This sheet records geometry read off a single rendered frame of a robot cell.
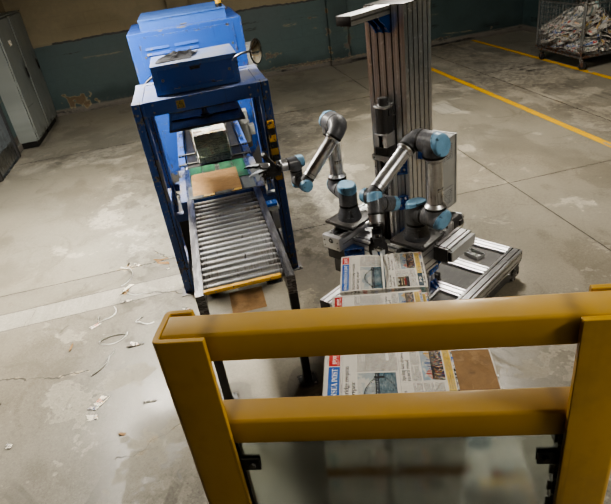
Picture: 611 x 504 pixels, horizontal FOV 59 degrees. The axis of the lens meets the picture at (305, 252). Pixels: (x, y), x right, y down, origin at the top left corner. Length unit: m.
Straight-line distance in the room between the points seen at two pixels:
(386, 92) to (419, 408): 2.34
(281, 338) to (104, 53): 10.77
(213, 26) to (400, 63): 3.45
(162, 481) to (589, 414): 2.53
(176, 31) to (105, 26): 5.31
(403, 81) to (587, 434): 2.30
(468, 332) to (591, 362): 0.19
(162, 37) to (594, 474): 5.69
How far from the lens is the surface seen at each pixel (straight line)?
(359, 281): 2.37
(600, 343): 0.92
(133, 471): 3.33
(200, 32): 6.20
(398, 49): 3.02
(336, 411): 1.00
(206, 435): 1.04
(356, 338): 0.87
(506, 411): 1.01
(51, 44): 11.61
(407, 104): 3.07
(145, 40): 6.21
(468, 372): 2.60
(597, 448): 1.09
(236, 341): 0.89
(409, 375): 1.58
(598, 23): 9.87
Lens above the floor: 2.38
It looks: 30 degrees down
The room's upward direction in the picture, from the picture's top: 9 degrees counter-clockwise
